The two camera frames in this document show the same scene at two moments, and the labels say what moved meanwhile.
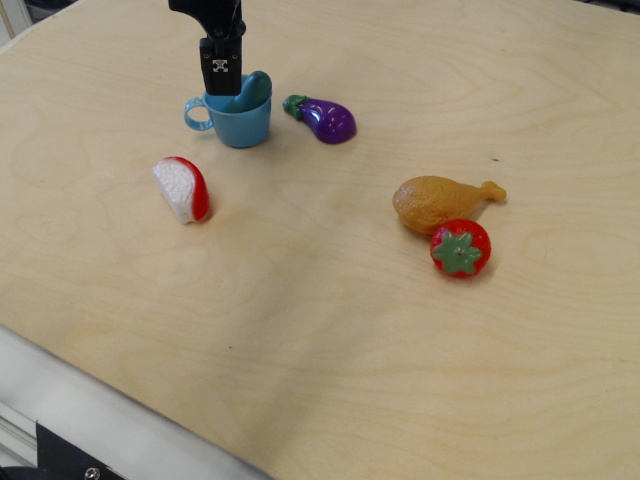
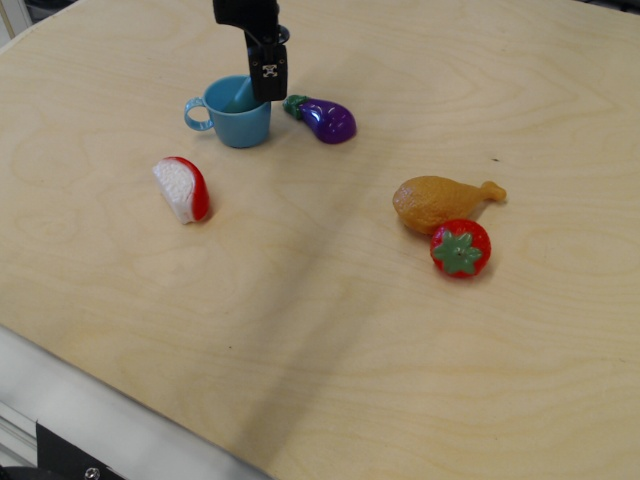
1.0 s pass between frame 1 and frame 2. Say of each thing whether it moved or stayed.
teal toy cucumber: stayed
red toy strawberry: stayed
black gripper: moved
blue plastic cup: stayed
